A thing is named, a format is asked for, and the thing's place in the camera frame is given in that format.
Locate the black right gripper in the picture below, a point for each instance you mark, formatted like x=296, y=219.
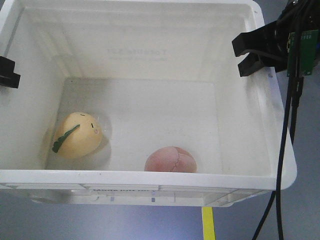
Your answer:
x=271, y=39

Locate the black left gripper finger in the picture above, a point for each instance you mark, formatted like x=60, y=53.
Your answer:
x=8, y=78

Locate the yellow plush toy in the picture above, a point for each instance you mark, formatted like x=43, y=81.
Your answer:
x=78, y=135

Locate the white plastic tote box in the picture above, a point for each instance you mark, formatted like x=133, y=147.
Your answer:
x=155, y=74

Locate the pink plush toy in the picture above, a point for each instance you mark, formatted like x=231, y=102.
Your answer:
x=171, y=159

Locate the green right circuit board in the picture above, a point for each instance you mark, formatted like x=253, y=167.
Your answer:
x=309, y=52

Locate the yellow floor tape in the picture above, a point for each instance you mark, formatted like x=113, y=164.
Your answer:
x=208, y=223

